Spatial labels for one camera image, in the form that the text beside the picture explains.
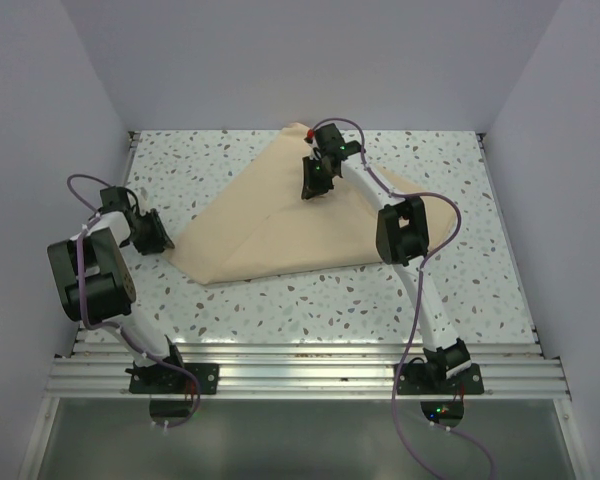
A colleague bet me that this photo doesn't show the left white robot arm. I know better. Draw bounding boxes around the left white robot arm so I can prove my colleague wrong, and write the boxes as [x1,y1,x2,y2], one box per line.
[47,186,184,378]

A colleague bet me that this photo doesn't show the beige cloth mat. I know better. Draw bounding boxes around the beige cloth mat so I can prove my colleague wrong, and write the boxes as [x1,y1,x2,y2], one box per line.
[162,121,456,287]

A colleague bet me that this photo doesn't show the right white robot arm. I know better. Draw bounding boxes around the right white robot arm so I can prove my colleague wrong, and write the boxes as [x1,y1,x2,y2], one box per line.
[301,121,471,390]

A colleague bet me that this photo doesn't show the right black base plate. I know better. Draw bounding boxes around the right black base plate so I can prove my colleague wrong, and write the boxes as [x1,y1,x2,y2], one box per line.
[396,358,485,396]

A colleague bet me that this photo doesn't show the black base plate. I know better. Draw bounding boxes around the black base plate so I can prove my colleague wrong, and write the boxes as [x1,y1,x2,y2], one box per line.
[396,358,485,396]
[125,363,220,395]

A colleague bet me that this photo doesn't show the aluminium rail frame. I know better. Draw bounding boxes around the aluminium rail frame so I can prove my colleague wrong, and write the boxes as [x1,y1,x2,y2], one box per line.
[44,342,570,400]

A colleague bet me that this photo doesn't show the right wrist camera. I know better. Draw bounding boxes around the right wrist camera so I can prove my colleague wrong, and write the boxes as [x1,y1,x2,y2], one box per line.
[304,129,315,146]

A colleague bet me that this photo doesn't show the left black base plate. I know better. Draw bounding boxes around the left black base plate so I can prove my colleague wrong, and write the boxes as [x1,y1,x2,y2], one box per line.
[125,363,220,395]

